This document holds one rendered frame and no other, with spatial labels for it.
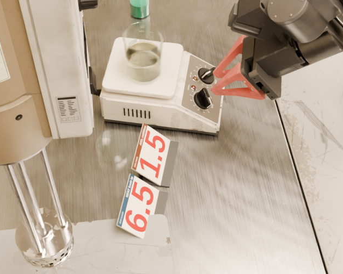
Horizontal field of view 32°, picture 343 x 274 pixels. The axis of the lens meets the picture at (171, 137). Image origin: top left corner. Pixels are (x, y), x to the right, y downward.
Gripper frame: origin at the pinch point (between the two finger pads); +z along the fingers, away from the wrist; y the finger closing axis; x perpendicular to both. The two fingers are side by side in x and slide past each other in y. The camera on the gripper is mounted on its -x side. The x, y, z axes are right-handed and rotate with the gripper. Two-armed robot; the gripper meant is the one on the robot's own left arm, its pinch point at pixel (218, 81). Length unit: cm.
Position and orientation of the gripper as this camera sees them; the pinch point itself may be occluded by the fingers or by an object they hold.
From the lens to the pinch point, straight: 91.2
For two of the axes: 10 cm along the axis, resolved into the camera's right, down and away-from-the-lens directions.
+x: 6.3, 5.3, 5.7
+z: -7.7, 2.9, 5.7
